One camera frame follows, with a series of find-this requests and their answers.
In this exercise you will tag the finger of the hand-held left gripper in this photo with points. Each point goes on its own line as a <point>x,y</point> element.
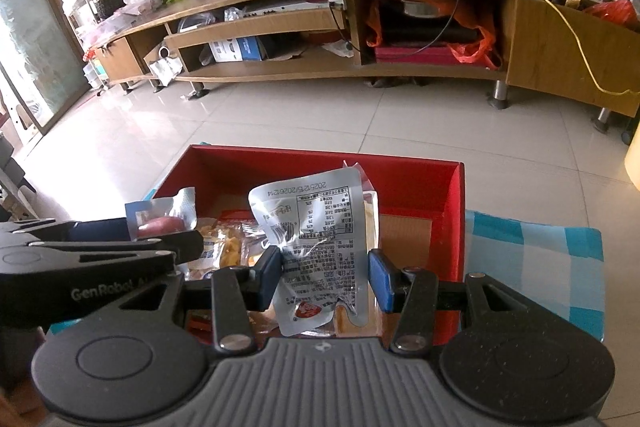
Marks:
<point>95,229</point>
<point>187,244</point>

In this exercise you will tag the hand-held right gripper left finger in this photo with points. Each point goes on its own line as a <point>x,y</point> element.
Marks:
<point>267,279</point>

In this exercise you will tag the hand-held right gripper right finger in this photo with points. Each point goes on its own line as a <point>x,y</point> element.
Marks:
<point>382,279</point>

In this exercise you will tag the clear red sausage packet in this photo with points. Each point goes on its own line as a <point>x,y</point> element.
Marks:
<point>160,224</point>

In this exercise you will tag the yellow waffle snack packet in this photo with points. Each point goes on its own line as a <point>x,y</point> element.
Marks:
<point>230,247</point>

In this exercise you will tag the silver white snack pouch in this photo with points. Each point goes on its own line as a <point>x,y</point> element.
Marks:
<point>320,257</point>

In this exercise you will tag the red cardboard box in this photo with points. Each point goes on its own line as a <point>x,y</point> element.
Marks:
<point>410,187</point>

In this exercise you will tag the black chair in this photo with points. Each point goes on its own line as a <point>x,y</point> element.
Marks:
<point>12,177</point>

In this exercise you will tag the white plastic drawer cart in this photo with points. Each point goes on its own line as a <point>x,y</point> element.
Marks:
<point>95,72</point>

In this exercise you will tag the white plastic bag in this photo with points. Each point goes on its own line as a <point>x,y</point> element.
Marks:
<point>165,72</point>

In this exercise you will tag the glass sliding door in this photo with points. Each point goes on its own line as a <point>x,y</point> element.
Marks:
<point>35,52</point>

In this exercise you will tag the blue white box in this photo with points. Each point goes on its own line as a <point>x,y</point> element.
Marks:
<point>235,49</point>

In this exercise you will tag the clear plastic container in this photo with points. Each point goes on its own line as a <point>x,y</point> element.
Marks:
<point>197,24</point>

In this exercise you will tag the black basket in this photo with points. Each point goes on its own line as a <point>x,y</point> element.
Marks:
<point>107,4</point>

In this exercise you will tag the red flat box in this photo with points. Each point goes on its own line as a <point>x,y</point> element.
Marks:
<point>425,56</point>

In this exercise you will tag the white crumpled paper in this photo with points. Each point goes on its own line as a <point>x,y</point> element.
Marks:
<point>336,49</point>

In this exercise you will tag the orange plastic bag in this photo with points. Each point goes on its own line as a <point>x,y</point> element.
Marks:
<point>475,49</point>

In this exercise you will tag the black flat appliance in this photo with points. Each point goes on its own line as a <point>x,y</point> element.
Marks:
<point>415,29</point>

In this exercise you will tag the silver media player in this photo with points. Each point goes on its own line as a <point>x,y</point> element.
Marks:
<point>295,8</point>

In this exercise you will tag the silver metal pot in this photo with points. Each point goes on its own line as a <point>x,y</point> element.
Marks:
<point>422,7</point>

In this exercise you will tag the yellow trash bin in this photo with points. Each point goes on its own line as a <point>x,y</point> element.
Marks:
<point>634,167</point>

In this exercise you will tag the wooden TV stand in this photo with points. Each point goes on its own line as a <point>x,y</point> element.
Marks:
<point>545,47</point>

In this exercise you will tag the red plastic bag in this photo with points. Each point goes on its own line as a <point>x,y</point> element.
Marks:
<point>612,12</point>

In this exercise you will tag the white security camera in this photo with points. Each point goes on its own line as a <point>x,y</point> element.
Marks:
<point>163,52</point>

